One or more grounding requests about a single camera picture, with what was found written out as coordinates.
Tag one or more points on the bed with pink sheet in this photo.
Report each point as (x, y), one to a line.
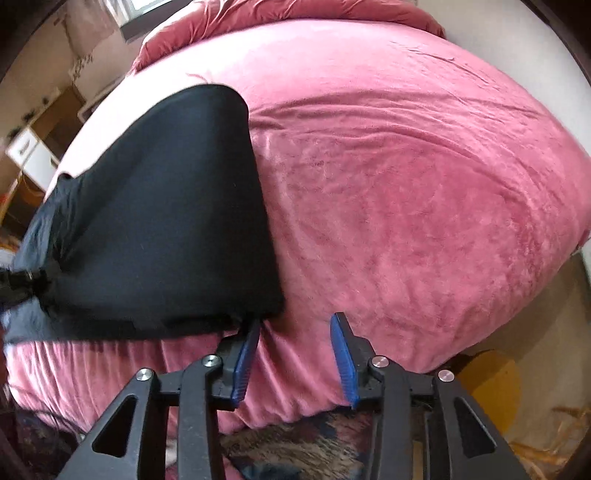
(392, 207)

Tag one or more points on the black embroidered pants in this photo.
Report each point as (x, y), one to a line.
(161, 207)

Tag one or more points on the wood and white cabinet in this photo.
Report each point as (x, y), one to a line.
(41, 138)

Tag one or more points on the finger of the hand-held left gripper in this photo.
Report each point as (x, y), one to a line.
(21, 280)

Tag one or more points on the floral curtain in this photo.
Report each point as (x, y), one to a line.
(92, 23)

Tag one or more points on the dark patterned rug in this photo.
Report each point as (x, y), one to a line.
(286, 447)

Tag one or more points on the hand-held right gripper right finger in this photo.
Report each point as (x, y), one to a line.
(344, 360)

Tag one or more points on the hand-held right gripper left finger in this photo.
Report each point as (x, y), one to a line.
(244, 364)

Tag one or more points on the yellow stool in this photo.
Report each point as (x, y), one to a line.
(489, 387)

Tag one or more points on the window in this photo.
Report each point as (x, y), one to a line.
(138, 7)

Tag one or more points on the wooden desk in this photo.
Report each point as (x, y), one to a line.
(18, 198)

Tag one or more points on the red quilt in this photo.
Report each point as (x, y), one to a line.
(277, 14)

